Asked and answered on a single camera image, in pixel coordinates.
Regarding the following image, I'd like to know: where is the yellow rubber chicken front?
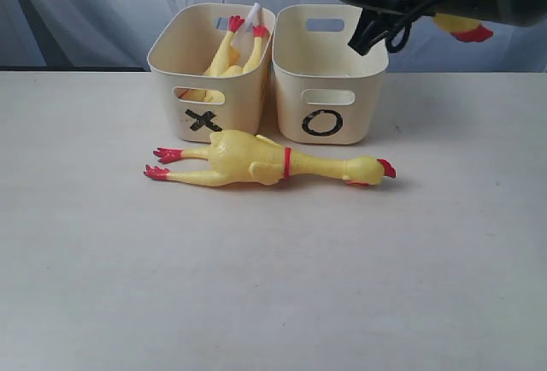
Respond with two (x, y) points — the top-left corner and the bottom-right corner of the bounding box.
(432, 14), (494, 43)

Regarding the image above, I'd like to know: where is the yellow rubber chicken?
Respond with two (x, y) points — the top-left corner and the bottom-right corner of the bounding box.
(144, 130), (397, 187)
(432, 14), (494, 43)

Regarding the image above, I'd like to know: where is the headless yellow rubber chicken body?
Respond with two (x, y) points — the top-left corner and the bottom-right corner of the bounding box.
(179, 15), (268, 103)

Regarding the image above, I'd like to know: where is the yellow rubber chicken back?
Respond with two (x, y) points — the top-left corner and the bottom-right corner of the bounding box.
(144, 130), (397, 187)

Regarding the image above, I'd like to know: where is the cream bin marked O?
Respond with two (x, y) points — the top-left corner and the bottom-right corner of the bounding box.
(272, 4), (389, 144)

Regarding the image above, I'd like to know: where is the cream bin marked X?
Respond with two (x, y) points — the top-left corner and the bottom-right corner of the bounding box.
(148, 3), (276, 142)

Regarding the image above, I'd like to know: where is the white backdrop curtain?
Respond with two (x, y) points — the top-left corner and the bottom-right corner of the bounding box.
(1, 0), (546, 73)

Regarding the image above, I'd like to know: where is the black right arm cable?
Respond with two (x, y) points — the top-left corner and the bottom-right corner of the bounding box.
(362, 0), (522, 54)

